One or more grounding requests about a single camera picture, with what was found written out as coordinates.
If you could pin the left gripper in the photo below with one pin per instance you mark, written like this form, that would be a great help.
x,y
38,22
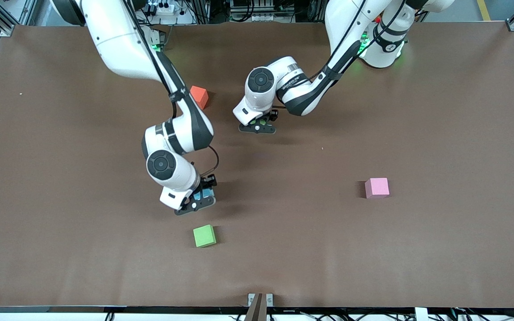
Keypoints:
x,y
271,115

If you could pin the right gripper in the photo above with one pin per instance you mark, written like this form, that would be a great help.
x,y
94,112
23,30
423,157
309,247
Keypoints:
x,y
210,182

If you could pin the light blue foam cube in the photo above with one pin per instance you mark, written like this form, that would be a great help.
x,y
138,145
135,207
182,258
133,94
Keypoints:
x,y
204,194

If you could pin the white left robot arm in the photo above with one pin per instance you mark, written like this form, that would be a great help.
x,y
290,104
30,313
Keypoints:
x,y
260,80

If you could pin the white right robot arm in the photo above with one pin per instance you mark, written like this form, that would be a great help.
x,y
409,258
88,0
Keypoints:
x,y
118,40

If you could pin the orange foam cube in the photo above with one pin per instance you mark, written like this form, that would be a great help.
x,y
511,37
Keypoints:
x,y
200,96

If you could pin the grey rack equipment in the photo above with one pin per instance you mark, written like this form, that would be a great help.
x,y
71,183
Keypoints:
x,y
252,11

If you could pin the pink foam cube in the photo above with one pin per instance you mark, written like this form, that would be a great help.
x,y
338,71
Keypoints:
x,y
377,187

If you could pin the small white box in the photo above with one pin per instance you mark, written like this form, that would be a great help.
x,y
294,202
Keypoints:
x,y
421,314

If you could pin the silver metal bracket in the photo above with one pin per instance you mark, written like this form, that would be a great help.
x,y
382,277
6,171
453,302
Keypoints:
x,y
269,299

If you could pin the brown post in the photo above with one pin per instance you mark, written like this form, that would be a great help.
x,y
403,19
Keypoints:
x,y
257,312

